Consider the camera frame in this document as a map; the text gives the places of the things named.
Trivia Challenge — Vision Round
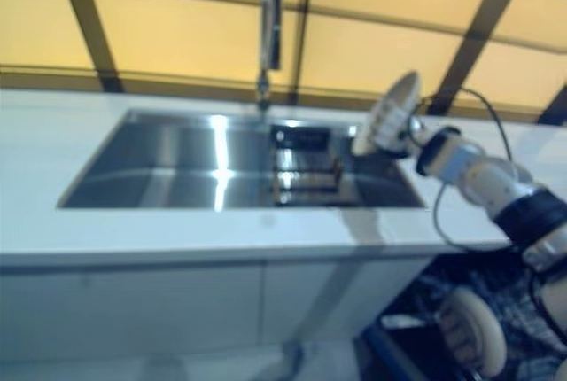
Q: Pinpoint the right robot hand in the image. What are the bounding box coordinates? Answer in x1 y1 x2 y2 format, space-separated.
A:
366 97 440 159

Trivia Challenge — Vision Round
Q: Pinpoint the beige round plate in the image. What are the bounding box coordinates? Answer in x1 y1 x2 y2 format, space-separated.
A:
349 70 423 157
437 286 508 378

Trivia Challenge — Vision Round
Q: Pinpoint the open dishwasher door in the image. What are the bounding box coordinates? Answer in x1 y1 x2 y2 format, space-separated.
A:
357 312 482 381

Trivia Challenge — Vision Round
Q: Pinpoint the black sink dish rack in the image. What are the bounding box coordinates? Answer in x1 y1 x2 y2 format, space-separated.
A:
268 122 346 206

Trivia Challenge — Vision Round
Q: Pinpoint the chrome gooseneck faucet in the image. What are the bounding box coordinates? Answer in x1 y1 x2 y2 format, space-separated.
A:
255 0 285 113

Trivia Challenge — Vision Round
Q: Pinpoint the white cabinet door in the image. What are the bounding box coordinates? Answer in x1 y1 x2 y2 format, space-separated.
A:
260 254 434 349
0 263 268 358

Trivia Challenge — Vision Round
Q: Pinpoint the stainless steel sink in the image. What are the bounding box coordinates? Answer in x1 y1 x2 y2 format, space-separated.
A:
56 107 430 211

